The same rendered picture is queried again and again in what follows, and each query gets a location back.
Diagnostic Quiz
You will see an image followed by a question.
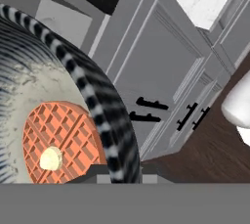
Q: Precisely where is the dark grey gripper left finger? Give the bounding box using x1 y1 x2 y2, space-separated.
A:
65 163 112 185

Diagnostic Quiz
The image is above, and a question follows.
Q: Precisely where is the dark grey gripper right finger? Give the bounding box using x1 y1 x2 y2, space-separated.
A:
141 163 174 185

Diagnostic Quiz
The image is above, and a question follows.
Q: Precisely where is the orange round waffle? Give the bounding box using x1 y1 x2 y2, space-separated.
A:
21 101 107 185

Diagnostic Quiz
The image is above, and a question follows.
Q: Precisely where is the large grey cabinet door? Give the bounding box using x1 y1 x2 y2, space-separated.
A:
89 0 214 113

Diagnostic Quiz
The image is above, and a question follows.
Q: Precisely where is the black and white striped bowl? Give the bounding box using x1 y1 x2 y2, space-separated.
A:
0 3 144 185

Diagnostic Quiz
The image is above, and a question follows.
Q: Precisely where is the pale yellow butter pat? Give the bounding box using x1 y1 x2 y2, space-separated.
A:
39 146 63 172

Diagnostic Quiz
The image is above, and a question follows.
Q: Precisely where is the white rounded object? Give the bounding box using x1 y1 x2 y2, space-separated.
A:
221 70 250 146

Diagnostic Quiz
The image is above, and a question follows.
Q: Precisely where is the grey cabinet run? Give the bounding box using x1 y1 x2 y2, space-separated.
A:
198 0 250 75

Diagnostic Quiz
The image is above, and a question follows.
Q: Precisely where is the black cabinet handle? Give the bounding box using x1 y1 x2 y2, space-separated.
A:
176 102 199 132
191 106 211 131
135 96 170 112
129 111 162 123

